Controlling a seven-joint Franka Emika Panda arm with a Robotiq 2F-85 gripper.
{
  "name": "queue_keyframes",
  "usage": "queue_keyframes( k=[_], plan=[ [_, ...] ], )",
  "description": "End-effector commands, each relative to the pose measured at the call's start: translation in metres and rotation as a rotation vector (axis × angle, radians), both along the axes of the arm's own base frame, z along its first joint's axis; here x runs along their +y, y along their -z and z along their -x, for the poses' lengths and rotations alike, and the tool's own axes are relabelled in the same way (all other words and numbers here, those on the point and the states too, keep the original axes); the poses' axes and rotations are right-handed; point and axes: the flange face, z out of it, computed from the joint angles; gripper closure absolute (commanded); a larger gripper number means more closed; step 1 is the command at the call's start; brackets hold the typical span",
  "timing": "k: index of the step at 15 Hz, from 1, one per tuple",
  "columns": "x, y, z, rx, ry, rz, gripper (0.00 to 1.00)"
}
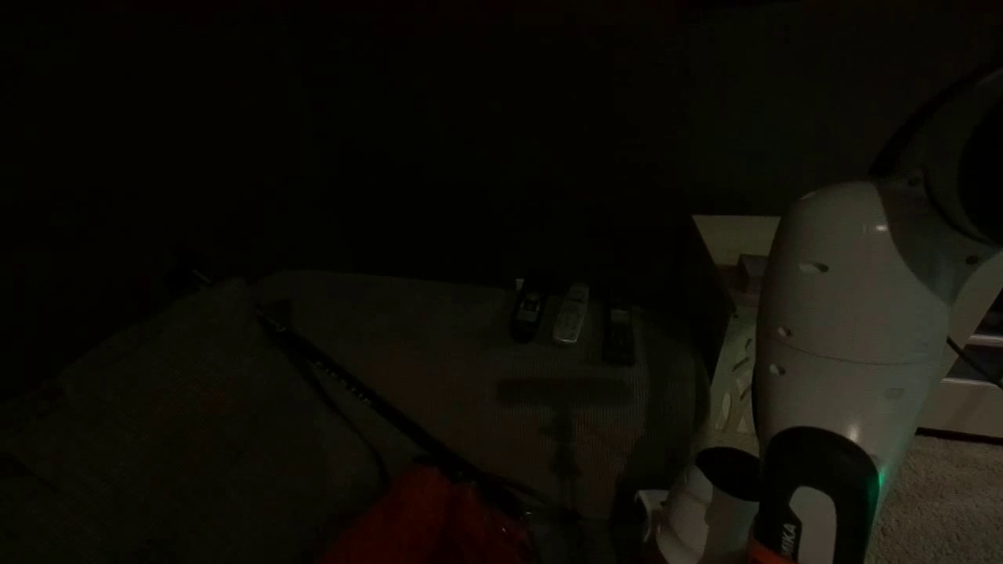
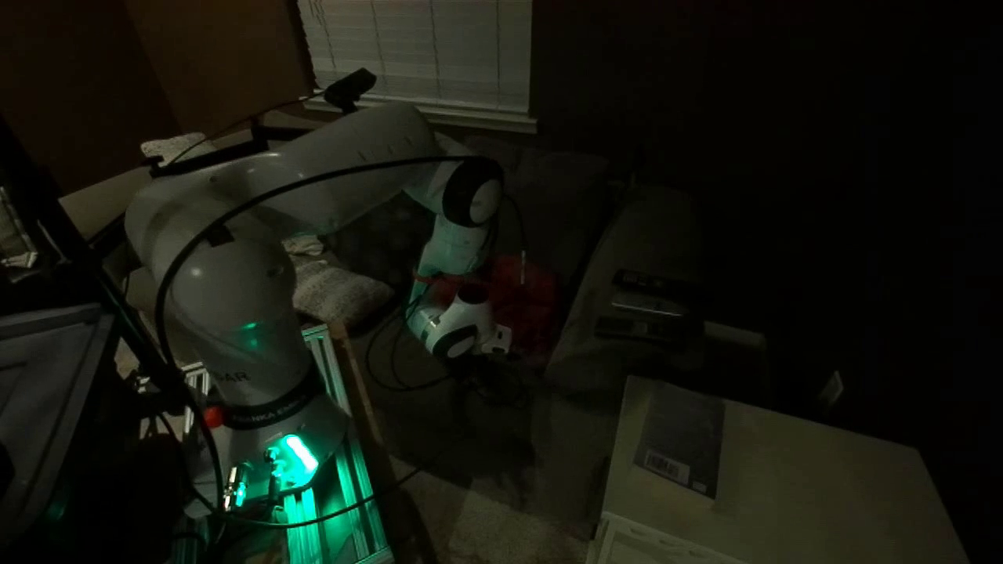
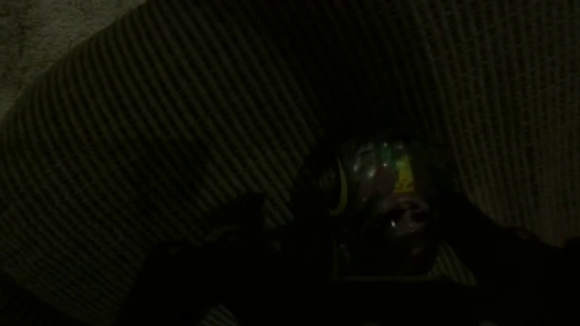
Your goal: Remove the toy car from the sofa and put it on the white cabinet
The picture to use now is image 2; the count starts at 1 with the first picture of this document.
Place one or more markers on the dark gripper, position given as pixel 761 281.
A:
pixel 496 344

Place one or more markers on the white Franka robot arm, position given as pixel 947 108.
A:
pixel 219 282

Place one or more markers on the grey sofa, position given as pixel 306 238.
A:
pixel 629 238

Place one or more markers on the white lattice cabinet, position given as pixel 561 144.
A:
pixel 793 491

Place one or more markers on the red cloth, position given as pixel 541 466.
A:
pixel 527 294

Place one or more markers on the black remote control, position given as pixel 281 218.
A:
pixel 643 327
pixel 653 282

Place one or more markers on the fluffy light pillow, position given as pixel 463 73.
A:
pixel 334 287

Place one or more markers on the white window blinds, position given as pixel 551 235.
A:
pixel 426 47

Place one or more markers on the grey case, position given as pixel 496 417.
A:
pixel 47 395

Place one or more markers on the black camera on stand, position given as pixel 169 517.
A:
pixel 349 88

